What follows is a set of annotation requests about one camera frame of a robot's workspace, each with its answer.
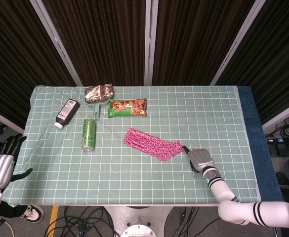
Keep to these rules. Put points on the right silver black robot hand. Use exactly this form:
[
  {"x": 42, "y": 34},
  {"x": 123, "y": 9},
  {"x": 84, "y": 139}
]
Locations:
[{"x": 201, "y": 159}]

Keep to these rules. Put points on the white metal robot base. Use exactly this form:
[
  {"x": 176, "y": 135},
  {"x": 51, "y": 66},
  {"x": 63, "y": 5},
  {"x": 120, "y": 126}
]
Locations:
[{"x": 136, "y": 222}]

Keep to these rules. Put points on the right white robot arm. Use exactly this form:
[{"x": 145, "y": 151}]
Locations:
[{"x": 223, "y": 192}]

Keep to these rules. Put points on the black trouser leg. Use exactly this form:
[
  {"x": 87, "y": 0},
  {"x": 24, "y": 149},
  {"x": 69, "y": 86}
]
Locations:
[{"x": 11, "y": 209}]

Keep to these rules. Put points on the white black sneaker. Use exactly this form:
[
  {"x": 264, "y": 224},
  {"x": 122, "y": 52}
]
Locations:
[{"x": 33, "y": 213}]

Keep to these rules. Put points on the blue table cover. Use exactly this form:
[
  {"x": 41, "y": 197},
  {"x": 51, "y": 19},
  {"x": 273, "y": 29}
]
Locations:
[{"x": 255, "y": 138}]

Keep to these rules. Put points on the green white checkered tablecloth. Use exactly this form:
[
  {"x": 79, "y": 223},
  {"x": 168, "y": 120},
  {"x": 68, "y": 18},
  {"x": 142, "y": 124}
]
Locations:
[{"x": 134, "y": 177}]

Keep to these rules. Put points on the brown bottle white cap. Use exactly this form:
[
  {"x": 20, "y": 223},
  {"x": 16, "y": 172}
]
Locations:
[{"x": 66, "y": 113}]

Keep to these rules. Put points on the green orange chips bag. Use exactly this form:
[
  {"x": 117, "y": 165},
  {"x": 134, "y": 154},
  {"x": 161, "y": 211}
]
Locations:
[{"x": 127, "y": 107}]

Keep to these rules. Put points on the green Monster energy can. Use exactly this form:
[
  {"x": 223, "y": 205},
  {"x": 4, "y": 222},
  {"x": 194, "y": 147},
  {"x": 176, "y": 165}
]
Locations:
[{"x": 88, "y": 134}]

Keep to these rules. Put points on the mint green plastic scoop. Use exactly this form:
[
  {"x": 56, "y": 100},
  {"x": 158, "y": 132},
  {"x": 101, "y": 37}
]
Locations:
[{"x": 96, "y": 109}]

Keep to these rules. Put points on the silver red foil packet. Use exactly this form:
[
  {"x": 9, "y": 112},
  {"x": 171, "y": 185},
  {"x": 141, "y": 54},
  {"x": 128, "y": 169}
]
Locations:
[{"x": 98, "y": 93}]

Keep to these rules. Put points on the white partition frame post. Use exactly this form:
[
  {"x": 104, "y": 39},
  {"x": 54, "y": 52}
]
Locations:
[
  {"x": 238, "y": 42},
  {"x": 56, "y": 42},
  {"x": 151, "y": 42},
  {"x": 3, "y": 118},
  {"x": 282, "y": 116}
]

